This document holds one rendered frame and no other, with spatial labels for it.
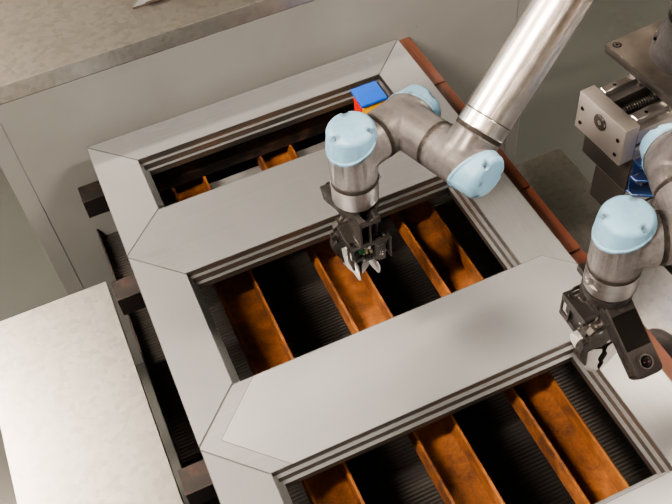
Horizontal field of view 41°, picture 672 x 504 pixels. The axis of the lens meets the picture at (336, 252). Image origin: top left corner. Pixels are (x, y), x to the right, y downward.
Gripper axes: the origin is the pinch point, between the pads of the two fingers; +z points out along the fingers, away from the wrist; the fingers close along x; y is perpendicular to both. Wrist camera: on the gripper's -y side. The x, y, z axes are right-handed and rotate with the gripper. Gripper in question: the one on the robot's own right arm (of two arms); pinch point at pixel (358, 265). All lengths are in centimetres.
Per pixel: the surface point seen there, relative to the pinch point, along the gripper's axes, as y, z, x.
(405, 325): 11.7, 5.8, 3.4
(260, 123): -50, 7, -1
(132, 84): -63, -4, -23
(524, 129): -94, 91, 99
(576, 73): -110, 91, 130
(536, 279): 13.4, 5.7, 28.6
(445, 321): 14.1, 5.8, 10.0
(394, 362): 17.6, 5.8, -1.7
